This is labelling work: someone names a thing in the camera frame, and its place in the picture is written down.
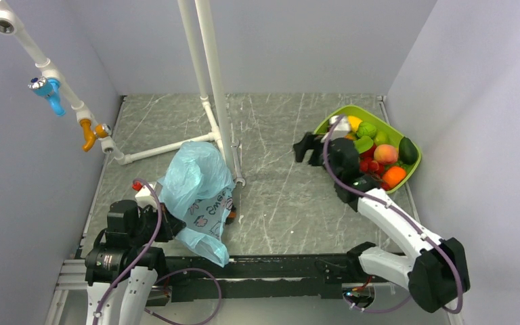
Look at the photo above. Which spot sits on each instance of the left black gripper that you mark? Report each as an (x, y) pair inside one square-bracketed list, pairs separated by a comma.
[(171, 225)]

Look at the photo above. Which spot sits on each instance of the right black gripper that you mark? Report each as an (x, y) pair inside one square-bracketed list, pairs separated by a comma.
[(309, 142)]

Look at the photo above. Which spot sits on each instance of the green fake pear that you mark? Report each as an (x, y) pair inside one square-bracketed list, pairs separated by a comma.
[(363, 144)]

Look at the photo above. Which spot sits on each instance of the light blue plastic bag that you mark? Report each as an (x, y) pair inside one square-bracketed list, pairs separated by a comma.
[(197, 190)]

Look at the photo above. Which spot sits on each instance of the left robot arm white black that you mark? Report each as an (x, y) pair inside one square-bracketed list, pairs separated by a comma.
[(123, 266)]

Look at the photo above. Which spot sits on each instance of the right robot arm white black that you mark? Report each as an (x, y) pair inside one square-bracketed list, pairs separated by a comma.
[(432, 269)]

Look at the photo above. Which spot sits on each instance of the yellow fake lemon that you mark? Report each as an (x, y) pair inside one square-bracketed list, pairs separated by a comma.
[(354, 122)]

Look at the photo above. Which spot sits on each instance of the bumpy green fake fruit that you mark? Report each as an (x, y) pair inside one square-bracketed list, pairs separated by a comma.
[(366, 129)]

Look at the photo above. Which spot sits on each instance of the red fake apple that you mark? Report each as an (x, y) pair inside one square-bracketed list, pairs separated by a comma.
[(369, 153)]

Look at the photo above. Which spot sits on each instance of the red fake cherry bunch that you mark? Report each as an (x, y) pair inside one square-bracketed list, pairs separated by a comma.
[(376, 170)]

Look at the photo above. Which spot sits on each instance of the light green fake lime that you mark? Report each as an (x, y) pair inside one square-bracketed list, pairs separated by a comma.
[(381, 138)]

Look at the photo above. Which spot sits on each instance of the fake peach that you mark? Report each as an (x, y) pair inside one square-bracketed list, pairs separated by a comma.
[(386, 154)]

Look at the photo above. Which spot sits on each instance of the orange fake tangerine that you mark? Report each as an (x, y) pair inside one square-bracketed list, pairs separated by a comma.
[(393, 176)]

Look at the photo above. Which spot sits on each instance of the dark green fake avocado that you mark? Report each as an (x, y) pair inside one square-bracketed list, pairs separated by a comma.
[(408, 152)]

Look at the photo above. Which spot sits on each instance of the steel wrench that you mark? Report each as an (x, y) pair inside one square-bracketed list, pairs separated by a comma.
[(237, 164)]

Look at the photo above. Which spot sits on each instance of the orange tap valve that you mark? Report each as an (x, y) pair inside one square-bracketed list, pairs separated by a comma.
[(92, 134)]

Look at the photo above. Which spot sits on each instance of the green plastic fruit tray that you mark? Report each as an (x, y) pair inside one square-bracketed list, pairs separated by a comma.
[(394, 136)]

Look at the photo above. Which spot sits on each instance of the black orange hex key set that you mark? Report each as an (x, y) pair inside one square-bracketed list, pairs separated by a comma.
[(231, 216)]

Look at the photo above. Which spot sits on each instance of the blue tap valve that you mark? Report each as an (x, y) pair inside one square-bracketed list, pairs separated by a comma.
[(49, 89)]

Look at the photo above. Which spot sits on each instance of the white pipe with taps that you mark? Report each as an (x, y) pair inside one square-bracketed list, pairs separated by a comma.
[(11, 25)]

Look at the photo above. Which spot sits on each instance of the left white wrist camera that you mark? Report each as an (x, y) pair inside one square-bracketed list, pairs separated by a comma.
[(143, 196)]

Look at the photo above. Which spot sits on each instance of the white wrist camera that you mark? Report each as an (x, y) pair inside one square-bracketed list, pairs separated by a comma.
[(143, 196), (339, 126)]

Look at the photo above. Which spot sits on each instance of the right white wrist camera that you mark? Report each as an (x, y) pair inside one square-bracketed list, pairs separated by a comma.
[(339, 126)]

